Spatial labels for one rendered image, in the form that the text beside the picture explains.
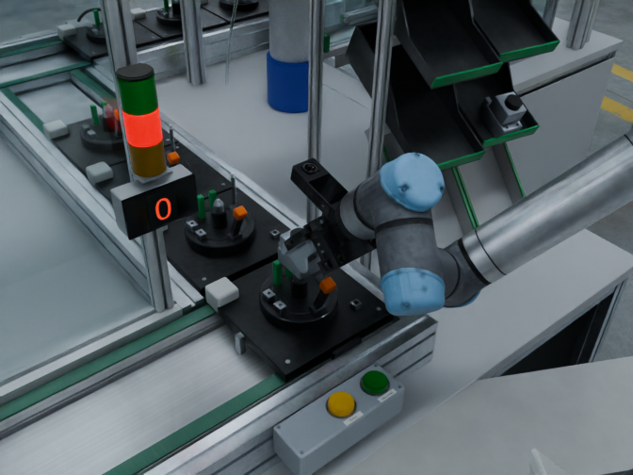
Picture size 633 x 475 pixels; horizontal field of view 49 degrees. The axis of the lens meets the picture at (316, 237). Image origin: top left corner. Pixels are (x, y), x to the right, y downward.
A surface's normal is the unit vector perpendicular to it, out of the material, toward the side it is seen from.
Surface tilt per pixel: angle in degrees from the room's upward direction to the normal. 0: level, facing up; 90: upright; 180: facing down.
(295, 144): 0
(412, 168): 41
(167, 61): 90
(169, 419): 0
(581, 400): 0
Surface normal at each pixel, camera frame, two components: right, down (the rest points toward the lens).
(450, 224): 0.36, -0.18
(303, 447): 0.02, -0.79
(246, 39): 0.63, 0.48
